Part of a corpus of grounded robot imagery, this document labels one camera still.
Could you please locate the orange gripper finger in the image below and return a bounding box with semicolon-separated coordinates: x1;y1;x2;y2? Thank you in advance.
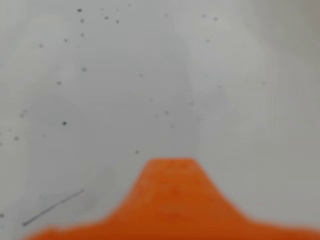
23;157;320;240

